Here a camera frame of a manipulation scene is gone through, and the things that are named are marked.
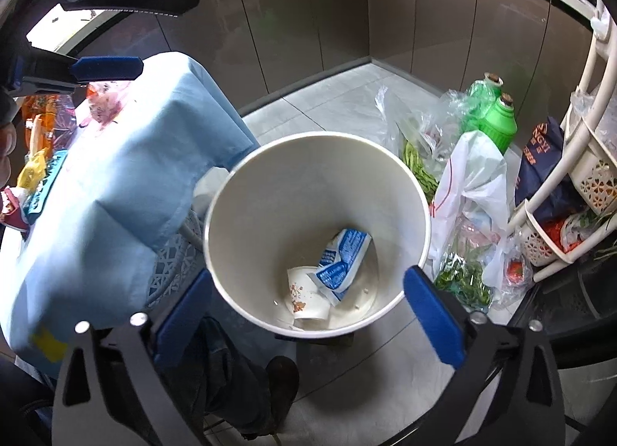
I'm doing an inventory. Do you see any dark blue shopping bag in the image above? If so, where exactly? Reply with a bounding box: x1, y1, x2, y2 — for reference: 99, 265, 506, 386
514, 116, 587, 224

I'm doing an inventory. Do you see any blue white snack wrapper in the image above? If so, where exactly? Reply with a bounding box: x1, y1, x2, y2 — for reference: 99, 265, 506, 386
308, 228, 372, 306

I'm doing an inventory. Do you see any white round trash bin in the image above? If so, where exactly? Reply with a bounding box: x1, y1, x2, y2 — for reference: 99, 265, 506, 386
204, 132, 431, 340

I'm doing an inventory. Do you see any white orange fish snack bag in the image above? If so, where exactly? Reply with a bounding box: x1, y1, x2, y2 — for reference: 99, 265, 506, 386
75, 81, 130, 129

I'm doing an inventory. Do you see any light blue cartoon tablecloth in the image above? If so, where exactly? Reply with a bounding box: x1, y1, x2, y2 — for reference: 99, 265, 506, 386
1, 52, 258, 377

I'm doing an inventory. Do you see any yellow snack wrapper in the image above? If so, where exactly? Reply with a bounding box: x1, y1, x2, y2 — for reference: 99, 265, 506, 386
17, 148, 47, 194

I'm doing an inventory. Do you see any white plastic storage rack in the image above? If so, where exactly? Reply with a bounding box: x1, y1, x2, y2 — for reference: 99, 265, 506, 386
507, 0, 616, 282

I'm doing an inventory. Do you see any green plastic bottle rear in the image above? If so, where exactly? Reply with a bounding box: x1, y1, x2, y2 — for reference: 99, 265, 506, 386
461, 72, 503, 133

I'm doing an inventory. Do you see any green plastic bottle front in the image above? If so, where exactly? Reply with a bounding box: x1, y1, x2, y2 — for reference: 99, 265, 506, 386
479, 92, 518, 154

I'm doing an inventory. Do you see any large orange snack bag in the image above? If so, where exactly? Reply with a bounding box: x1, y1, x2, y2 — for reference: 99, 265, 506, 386
21, 94, 76, 161

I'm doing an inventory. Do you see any green plastic bottle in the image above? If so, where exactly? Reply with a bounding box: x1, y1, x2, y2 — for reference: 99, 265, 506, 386
461, 72, 503, 133
479, 92, 518, 154

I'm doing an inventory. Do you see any bag of leafy greens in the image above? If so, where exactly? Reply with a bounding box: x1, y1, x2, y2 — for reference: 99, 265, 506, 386
434, 234, 492, 312

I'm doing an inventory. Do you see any blue blister pill pack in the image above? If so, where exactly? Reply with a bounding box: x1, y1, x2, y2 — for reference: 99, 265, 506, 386
23, 150, 68, 226

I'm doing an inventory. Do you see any white plastic shopping bag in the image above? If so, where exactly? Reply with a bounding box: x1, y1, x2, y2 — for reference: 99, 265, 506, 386
429, 131, 510, 273

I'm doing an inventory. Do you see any green beans bundle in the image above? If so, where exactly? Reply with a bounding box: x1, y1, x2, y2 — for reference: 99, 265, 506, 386
401, 139, 438, 204

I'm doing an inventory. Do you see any white paper cup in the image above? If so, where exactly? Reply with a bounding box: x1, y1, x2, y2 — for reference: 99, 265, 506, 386
287, 266, 330, 321

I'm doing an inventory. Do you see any clear plastic bag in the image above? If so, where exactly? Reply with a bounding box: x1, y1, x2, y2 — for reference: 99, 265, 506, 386
374, 86, 480, 178

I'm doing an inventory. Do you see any dark red snack wrapper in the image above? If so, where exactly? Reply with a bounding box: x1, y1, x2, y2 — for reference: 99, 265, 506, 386
1, 187, 29, 233

